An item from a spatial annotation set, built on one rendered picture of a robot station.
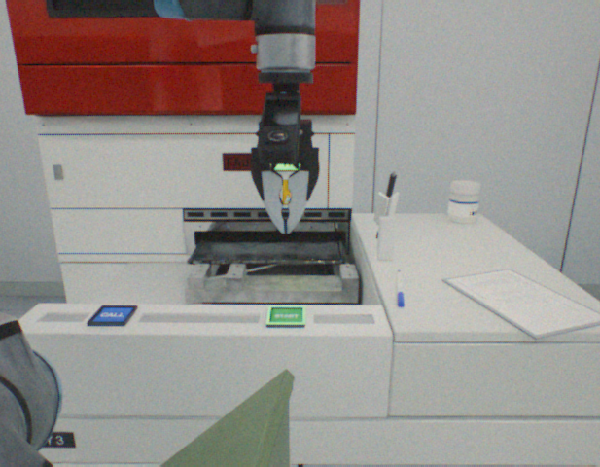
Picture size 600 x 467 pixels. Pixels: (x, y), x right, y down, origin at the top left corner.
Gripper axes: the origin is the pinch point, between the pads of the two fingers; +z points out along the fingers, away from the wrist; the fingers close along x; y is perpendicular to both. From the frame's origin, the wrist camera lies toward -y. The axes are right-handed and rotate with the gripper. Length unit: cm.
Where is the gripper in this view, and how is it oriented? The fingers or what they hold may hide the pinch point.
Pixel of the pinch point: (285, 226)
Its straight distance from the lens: 63.5
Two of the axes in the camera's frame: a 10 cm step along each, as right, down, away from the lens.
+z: 0.0, 9.5, 3.1
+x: -10.0, -0.1, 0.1
